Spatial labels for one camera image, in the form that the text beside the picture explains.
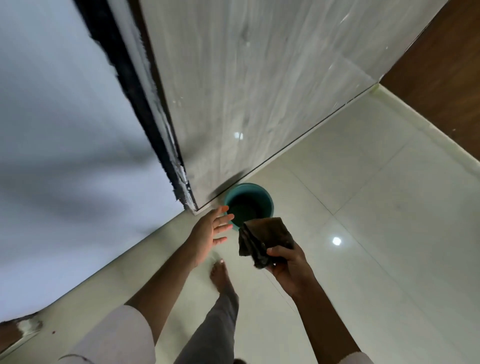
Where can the person's left hand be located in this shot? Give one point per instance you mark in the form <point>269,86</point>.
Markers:
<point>202,240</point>

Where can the person's right hand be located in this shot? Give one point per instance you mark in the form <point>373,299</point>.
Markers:
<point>292,272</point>

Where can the person's right thumb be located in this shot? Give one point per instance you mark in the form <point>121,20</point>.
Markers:
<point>280,252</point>

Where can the person's left fingers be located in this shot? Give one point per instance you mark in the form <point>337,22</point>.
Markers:
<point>222,218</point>

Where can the dark brown cloth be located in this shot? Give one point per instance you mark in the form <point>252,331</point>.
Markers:
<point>264,236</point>

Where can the person's right forearm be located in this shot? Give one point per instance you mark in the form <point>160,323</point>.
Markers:
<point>322,326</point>

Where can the person's left forearm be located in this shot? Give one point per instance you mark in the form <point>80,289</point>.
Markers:
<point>165,290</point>

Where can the teal plastic bucket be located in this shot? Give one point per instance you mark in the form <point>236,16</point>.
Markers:
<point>262,200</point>

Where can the person's bare foot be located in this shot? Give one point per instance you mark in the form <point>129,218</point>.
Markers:
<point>221,277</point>

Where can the person's grey trouser leg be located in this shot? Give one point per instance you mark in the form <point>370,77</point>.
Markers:
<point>212,330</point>

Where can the person's white right sleeve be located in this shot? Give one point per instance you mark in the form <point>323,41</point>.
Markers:
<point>355,358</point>

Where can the person's white sleeve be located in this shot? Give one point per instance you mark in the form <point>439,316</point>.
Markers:
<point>112,337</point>
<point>355,358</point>

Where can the person's white left sleeve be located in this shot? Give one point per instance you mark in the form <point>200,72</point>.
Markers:
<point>112,337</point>

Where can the brown wooden door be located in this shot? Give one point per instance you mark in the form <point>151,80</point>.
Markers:
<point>442,71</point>

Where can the black wall edge strip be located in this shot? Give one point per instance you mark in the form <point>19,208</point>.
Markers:
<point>142,112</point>

